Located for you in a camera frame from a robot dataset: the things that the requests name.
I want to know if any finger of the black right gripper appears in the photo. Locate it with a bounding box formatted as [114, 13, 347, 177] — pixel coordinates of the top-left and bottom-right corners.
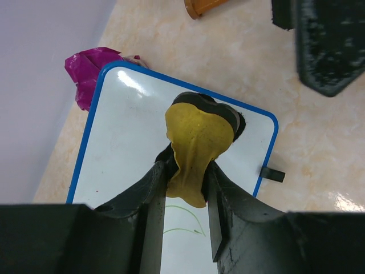
[295, 1, 364, 97]
[271, 0, 295, 31]

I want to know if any blue framed whiteboard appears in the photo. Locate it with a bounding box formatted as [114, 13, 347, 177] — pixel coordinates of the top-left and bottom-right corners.
[65, 60, 286, 274]

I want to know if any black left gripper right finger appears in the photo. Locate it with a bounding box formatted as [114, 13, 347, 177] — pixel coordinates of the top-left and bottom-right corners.
[207, 162, 364, 273]

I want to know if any yellow and black eraser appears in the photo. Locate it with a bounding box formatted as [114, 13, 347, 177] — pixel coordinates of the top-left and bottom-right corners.
[156, 92, 246, 208]

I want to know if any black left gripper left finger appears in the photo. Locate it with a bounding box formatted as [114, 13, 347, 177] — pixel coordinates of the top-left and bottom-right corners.
[1, 162, 167, 273]

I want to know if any magenta snack bag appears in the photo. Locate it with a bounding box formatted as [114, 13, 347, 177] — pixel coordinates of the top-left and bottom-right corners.
[64, 47, 149, 112]

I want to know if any wooden shelf rack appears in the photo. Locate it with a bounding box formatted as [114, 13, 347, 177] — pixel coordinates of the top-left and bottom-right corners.
[184, 0, 228, 19]

